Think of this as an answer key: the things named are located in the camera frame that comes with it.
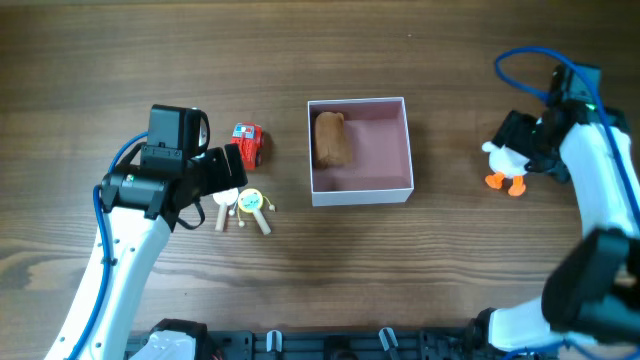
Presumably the white box pink inside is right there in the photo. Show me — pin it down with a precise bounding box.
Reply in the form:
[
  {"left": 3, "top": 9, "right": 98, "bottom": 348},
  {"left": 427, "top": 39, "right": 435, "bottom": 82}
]
[{"left": 307, "top": 97, "right": 415, "bottom": 207}]

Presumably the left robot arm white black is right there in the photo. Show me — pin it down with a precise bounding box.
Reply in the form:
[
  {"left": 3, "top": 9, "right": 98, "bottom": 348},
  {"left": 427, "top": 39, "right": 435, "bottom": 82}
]
[{"left": 47, "top": 104, "right": 247, "bottom": 359}]

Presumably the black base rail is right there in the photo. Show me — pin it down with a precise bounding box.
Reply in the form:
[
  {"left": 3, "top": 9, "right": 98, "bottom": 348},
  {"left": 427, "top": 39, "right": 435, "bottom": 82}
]
[{"left": 124, "top": 324, "right": 501, "bottom": 360}]

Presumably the red toy fire truck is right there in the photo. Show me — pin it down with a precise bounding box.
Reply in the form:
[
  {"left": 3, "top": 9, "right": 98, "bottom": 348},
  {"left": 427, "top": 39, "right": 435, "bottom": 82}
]
[{"left": 231, "top": 122, "right": 265, "bottom": 171}]

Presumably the yellow mouse rattle drum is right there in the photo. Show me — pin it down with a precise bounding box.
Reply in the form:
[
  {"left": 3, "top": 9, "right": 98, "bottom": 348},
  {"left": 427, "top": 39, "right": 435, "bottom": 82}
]
[{"left": 236, "top": 188, "right": 276, "bottom": 235}]

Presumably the white plush duck yellow bag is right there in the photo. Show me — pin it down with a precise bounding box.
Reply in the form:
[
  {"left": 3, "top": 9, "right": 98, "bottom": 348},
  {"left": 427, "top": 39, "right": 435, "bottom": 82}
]
[{"left": 481, "top": 141, "right": 530, "bottom": 197}]

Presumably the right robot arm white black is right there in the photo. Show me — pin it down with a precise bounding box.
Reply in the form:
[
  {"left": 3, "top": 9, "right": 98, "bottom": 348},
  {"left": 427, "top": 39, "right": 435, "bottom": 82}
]
[{"left": 464, "top": 64, "right": 639, "bottom": 357}]

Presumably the brown plush toy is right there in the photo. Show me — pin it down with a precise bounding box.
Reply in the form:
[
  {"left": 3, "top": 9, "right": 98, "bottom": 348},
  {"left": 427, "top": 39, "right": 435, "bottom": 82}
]
[{"left": 313, "top": 112, "right": 353, "bottom": 169}]

